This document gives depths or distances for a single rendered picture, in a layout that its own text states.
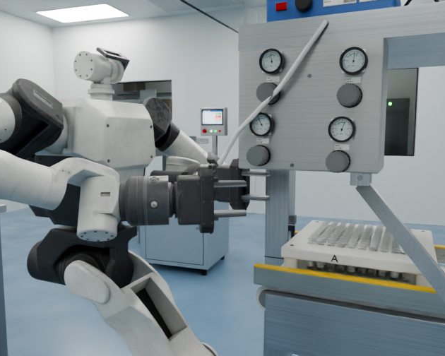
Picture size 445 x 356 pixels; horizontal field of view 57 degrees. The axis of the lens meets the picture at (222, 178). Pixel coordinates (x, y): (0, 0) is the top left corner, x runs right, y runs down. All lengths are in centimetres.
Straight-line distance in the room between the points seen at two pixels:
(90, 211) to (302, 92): 39
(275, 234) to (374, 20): 57
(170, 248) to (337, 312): 284
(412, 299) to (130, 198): 47
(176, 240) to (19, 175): 284
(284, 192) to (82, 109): 50
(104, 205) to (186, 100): 562
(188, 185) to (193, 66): 563
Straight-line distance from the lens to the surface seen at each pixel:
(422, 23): 64
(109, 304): 104
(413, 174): 579
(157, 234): 351
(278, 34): 67
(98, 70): 103
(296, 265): 74
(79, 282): 108
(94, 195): 72
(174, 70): 642
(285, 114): 65
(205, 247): 336
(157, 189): 70
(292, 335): 76
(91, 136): 94
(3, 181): 65
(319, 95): 64
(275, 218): 101
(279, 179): 99
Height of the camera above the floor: 116
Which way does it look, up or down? 6 degrees down
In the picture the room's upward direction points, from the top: straight up
